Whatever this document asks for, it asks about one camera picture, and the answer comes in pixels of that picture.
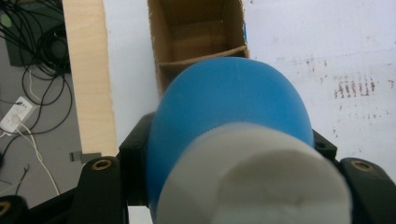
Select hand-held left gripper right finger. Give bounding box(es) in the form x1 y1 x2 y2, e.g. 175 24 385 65
311 128 339 163

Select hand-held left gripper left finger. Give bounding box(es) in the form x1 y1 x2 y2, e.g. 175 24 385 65
118 111 157 208

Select blue bottle with white cap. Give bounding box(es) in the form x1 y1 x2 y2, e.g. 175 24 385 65
145 56 353 224

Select blue cardboard box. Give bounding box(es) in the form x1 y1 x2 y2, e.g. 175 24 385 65
147 0 251 98

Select white table mat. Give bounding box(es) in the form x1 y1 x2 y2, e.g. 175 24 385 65
102 0 396 224

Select white power adapter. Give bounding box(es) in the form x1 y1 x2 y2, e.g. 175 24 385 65
0 95 35 135

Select white floor cable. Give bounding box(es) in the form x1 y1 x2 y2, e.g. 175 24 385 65
12 69 62 197

